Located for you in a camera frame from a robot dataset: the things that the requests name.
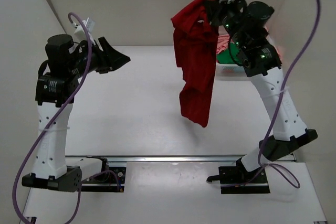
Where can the white plastic basket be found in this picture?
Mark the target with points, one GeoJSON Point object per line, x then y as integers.
{"type": "Point", "coordinates": [229, 68]}

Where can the red t shirt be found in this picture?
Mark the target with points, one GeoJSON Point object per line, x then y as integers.
{"type": "Point", "coordinates": [195, 45]}

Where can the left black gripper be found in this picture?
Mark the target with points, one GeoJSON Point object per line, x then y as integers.
{"type": "Point", "coordinates": [113, 56]}

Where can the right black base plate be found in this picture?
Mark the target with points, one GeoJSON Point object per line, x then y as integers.
{"type": "Point", "coordinates": [244, 186]}

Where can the green t shirt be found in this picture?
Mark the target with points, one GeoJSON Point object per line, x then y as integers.
{"type": "Point", "coordinates": [229, 56]}

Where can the aluminium frame rail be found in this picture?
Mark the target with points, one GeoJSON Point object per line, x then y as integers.
{"type": "Point", "coordinates": [173, 158]}

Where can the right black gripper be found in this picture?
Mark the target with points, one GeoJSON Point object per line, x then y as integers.
{"type": "Point", "coordinates": [215, 9]}

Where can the pink t shirt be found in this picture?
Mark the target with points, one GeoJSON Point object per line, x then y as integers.
{"type": "Point", "coordinates": [223, 38]}

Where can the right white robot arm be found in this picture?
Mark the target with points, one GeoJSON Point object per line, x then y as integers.
{"type": "Point", "coordinates": [263, 67]}

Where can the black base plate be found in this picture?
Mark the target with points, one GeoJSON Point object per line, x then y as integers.
{"type": "Point", "coordinates": [244, 186]}
{"type": "Point", "coordinates": [107, 182]}

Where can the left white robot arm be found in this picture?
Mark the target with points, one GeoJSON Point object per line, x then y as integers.
{"type": "Point", "coordinates": [57, 80]}

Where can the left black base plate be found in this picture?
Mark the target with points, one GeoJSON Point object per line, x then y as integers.
{"type": "Point", "coordinates": [107, 182]}

